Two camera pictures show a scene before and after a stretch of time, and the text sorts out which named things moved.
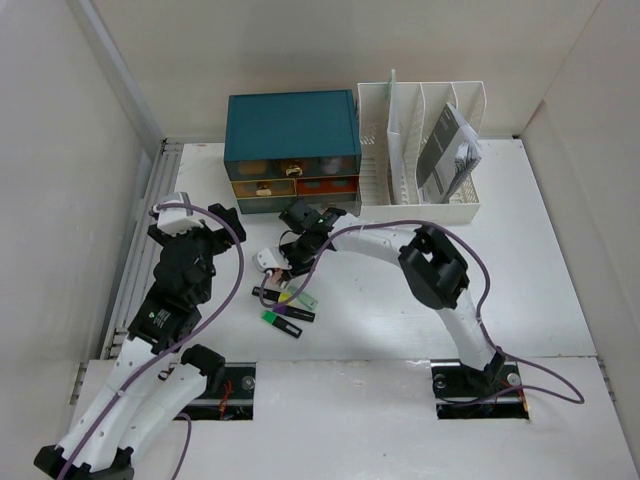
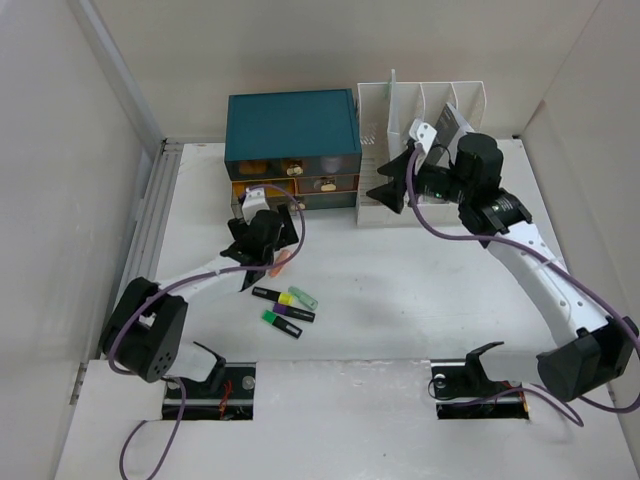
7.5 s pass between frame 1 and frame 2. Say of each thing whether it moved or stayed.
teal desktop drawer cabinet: stayed
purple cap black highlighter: stayed
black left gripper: moved
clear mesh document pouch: stayed
